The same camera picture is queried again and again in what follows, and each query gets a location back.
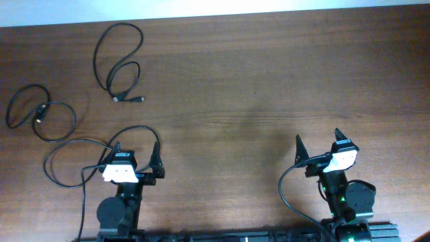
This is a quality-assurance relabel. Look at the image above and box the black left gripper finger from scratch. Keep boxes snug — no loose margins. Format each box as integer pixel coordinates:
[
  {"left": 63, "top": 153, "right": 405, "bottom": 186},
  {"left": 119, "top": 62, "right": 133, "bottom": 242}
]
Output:
[
  {"left": 100, "top": 142, "right": 121, "bottom": 165},
  {"left": 148, "top": 141, "right": 165, "bottom": 178}
]

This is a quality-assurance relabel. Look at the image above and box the black cable bundle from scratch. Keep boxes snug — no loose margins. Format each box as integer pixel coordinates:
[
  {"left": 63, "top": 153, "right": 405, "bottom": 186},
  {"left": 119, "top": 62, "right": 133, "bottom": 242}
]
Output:
[{"left": 42, "top": 125, "right": 162, "bottom": 189}]

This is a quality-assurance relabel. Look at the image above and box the black cable with silver plug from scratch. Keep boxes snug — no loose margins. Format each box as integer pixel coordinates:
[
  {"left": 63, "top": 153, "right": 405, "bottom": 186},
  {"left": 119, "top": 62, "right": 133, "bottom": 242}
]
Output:
[{"left": 92, "top": 22, "right": 145, "bottom": 104}]

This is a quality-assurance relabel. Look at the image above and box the black cable with gold plug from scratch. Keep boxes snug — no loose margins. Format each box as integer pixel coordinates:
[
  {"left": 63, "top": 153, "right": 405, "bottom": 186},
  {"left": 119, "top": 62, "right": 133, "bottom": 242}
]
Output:
[{"left": 5, "top": 83, "right": 77, "bottom": 143}]

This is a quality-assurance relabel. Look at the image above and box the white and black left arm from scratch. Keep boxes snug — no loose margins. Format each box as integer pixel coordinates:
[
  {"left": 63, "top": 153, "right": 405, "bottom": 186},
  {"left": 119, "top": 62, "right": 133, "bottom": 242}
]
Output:
[{"left": 96, "top": 141, "right": 165, "bottom": 241}]

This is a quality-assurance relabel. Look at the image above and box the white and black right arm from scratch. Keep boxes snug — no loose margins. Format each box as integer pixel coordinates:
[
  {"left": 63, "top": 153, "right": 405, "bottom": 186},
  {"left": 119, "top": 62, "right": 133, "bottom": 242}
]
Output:
[{"left": 294, "top": 128, "right": 376, "bottom": 241}]

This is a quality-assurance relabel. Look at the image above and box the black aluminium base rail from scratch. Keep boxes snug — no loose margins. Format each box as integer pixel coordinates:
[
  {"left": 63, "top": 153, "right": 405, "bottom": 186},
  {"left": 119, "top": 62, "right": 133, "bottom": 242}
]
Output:
[{"left": 81, "top": 224, "right": 401, "bottom": 242}]

